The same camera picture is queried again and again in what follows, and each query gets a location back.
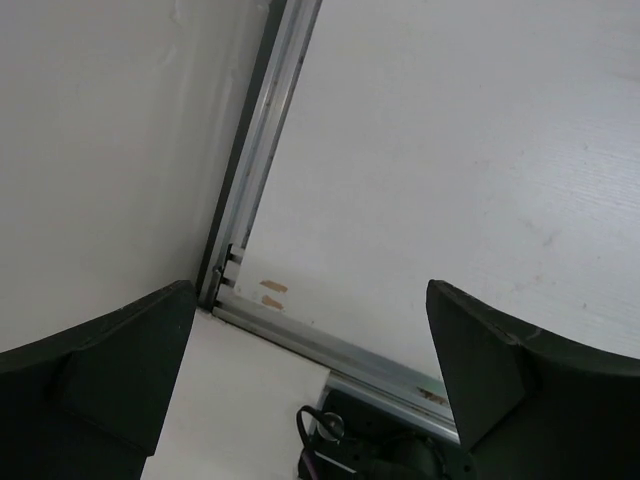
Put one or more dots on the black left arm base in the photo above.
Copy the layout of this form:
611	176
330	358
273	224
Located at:
346	438

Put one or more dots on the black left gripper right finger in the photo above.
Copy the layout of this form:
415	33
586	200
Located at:
530	404

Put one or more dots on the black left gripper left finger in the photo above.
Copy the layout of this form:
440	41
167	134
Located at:
90	402

